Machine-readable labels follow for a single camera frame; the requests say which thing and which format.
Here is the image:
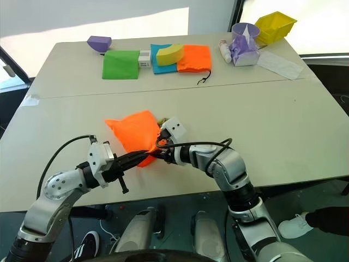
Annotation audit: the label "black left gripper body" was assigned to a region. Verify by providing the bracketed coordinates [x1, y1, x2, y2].
[102, 154, 129, 194]

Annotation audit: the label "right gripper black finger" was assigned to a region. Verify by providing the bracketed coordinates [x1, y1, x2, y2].
[153, 150, 173, 165]

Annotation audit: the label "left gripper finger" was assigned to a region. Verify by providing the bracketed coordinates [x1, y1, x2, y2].
[122, 151, 149, 163]
[124, 154, 150, 171]

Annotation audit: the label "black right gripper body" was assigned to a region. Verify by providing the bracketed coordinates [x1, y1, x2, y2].
[157, 127, 175, 150]

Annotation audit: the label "orange fabric pouch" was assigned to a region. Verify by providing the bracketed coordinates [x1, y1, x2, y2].
[104, 109, 165, 168]

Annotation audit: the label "blue fabric pouch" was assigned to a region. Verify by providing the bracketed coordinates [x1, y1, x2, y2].
[150, 44, 179, 75]

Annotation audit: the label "green fabric pouch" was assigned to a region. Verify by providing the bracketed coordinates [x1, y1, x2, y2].
[101, 50, 140, 80]

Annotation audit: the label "white tube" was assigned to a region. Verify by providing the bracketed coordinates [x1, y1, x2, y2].
[218, 39, 232, 63]

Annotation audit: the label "silver robot leg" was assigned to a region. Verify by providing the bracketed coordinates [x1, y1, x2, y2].
[193, 210, 227, 260]
[114, 211, 158, 254]

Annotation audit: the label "small white box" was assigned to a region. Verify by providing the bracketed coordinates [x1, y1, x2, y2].
[137, 49, 152, 68]

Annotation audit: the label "yellow-green curved foam block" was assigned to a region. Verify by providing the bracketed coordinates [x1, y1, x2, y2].
[155, 44, 185, 67]

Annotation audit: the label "black shoe white stripes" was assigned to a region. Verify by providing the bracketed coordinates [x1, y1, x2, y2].
[72, 230, 101, 260]

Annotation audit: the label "clear tape strip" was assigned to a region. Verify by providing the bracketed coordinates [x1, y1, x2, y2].
[22, 92, 40, 106]

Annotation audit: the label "purple white tissue pack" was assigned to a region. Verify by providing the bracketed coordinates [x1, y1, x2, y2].
[228, 34, 260, 67]

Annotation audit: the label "purple wedge block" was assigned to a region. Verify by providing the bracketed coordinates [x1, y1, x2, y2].
[87, 35, 112, 53]

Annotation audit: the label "purple plastic cup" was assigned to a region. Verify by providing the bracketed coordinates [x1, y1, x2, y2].
[231, 22, 261, 44]

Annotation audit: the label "white paper sheet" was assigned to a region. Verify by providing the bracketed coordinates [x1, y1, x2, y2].
[256, 50, 305, 81]

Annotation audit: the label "white sneaker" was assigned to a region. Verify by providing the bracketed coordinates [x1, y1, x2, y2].
[278, 213, 315, 240]

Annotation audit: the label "yellow plastic bin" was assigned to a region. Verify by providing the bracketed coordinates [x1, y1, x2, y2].
[254, 11, 298, 45]

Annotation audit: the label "black trouser leg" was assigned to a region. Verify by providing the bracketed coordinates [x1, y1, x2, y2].
[305, 206, 349, 234]

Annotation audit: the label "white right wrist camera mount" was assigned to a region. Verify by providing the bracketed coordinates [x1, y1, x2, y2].
[160, 116, 188, 143]

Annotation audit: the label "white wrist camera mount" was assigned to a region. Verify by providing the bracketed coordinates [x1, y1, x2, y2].
[160, 116, 188, 143]
[87, 141, 116, 189]

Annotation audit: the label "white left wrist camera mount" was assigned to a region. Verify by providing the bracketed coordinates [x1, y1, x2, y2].
[87, 141, 116, 189]

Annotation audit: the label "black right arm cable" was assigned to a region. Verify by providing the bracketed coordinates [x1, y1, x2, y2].
[155, 138, 234, 177]

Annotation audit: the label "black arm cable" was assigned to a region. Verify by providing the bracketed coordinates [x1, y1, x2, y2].
[36, 134, 98, 200]
[155, 138, 234, 177]

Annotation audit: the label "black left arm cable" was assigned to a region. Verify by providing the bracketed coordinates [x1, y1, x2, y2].
[36, 134, 98, 200]

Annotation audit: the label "orange drawstring pouch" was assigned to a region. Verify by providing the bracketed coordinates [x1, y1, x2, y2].
[177, 44, 213, 86]

